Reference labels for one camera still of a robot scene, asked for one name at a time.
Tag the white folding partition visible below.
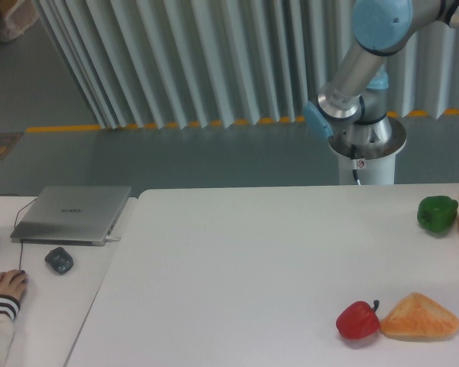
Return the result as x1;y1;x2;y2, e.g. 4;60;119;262
34;1;459;129

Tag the dark computer mouse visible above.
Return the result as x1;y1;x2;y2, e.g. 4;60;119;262
18;271;28;292

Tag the person's hand on mouse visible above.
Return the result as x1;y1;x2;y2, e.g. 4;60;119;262
0;269;27;301

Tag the orange bread slice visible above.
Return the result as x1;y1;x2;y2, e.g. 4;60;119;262
379;293;459;341

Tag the black mouse cable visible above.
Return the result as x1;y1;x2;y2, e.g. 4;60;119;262
0;193;38;273

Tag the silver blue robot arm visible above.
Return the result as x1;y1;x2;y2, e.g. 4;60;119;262
303;1;459;138

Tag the dark grey small device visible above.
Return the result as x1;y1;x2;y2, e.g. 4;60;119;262
44;247;74;275

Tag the green bell pepper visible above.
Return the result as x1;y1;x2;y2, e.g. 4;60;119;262
417;196;458;234

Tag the silver closed laptop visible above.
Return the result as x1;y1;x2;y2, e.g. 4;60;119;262
11;186;131;245

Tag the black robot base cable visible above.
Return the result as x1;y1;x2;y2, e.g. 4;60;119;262
350;143;363;186

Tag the red bell pepper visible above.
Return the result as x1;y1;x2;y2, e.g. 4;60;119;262
336;300;380;340

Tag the clutter in top corner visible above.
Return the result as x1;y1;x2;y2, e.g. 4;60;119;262
0;0;38;44

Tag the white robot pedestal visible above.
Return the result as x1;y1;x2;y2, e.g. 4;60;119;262
329;116;406;185

